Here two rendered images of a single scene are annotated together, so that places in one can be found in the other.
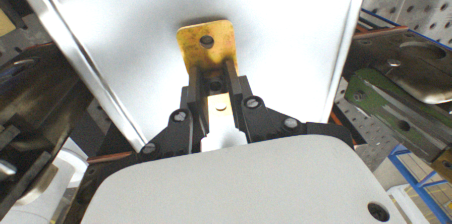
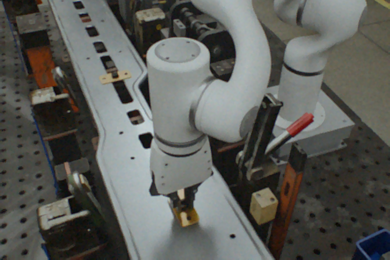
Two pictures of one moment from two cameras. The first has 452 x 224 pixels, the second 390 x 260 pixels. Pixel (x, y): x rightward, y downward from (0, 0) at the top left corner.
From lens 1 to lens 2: 0.63 m
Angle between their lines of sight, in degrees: 19
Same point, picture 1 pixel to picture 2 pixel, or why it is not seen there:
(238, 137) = not seen: hidden behind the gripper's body
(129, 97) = (216, 191)
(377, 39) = (82, 250)
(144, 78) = (210, 201)
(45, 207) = (285, 85)
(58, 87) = (245, 192)
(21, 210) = (298, 86)
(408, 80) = (90, 220)
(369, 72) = (98, 224)
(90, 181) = not seen: hidden behind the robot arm
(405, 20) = not seen: outside the picture
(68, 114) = (239, 180)
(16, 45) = (328, 213)
